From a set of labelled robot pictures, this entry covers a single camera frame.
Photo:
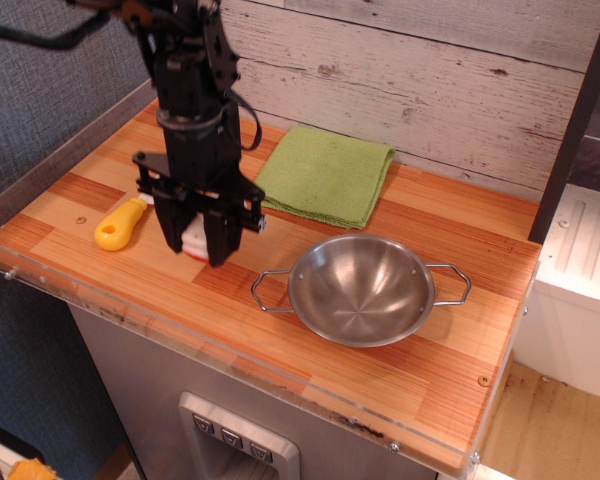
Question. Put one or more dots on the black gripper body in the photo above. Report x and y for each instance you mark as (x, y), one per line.
(201, 167)

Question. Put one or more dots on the yellow handled toy knife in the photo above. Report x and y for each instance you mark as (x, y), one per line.
(114, 232)

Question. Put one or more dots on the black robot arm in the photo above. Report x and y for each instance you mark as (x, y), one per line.
(189, 59)

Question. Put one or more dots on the silver dispenser panel with buttons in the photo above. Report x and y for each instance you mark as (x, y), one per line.
(224, 445)

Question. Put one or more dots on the dark right upright post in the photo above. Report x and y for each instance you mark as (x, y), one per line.
(583, 110)

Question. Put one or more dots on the steel bowl with wire handles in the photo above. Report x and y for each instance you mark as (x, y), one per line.
(361, 290)

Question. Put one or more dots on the green folded cloth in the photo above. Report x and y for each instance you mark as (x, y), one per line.
(326, 177)

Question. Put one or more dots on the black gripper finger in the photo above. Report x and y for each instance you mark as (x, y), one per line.
(223, 233)
(174, 218)

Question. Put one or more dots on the clear acrylic edge guard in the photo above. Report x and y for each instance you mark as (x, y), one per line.
(429, 393)

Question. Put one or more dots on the white and red toy food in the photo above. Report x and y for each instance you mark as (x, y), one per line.
(194, 242)

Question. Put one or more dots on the grey toy fridge cabinet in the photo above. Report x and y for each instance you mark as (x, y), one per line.
(145, 380)

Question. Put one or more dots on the orange and black object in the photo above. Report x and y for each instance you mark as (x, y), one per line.
(30, 469)

